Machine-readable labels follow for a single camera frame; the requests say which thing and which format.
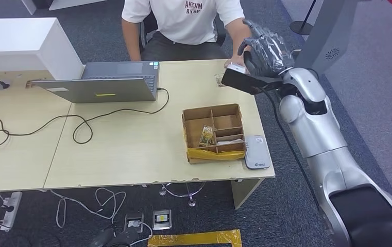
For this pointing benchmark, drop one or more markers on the person's left hand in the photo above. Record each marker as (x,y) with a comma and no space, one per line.
(233,62)

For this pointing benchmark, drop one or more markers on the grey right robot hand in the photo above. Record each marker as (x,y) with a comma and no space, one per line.
(267,54)

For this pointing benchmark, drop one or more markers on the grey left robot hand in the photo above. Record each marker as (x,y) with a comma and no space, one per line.
(117,237)

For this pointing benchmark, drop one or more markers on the scenic print ID card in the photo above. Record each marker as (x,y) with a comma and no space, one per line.
(219,80)

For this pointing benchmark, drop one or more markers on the person's right forearm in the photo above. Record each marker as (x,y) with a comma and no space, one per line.
(131,41)

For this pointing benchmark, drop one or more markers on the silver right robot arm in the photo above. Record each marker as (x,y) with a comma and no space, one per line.
(318,133)

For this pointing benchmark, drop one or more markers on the person's left forearm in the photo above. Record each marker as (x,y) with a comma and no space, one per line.
(238,34)

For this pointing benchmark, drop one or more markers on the person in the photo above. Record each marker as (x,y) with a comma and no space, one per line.
(182,24)

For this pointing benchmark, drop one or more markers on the white card in box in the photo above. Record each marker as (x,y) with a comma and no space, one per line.
(231,141)

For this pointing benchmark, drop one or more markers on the grey card reader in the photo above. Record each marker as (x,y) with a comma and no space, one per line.
(257,153)

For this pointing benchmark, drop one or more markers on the floor socket with yellow label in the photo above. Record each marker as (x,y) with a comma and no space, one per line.
(162,219)

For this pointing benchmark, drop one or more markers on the grey kiosk stand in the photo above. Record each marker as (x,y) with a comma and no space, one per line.
(325,34)

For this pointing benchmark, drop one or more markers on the yellow floor tape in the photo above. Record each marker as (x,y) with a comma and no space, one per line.
(195,238)

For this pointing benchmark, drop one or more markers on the cardboard divider box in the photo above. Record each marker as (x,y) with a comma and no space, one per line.
(194,131)

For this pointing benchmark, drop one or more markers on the black office chair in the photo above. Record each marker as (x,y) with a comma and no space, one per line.
(144,37)

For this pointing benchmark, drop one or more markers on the yellow tape on box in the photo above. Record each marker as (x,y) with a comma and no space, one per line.
(216,155)

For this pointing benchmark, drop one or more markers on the white power strip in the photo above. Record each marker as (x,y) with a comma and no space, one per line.
(10,209)

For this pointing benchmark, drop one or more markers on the grey laptop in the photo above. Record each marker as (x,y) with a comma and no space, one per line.
(107,90)

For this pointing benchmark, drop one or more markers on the beige table leg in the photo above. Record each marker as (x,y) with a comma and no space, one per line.
(245,194)

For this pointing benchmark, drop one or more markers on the white cabinet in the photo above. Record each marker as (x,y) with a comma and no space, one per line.
(76,2)

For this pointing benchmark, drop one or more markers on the white desk partition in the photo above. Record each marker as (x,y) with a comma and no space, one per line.
(18,41)

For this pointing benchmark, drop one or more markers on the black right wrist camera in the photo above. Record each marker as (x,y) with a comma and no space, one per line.
(247,81)

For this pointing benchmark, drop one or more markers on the stanchion post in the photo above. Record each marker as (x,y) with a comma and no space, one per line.
(301,28)

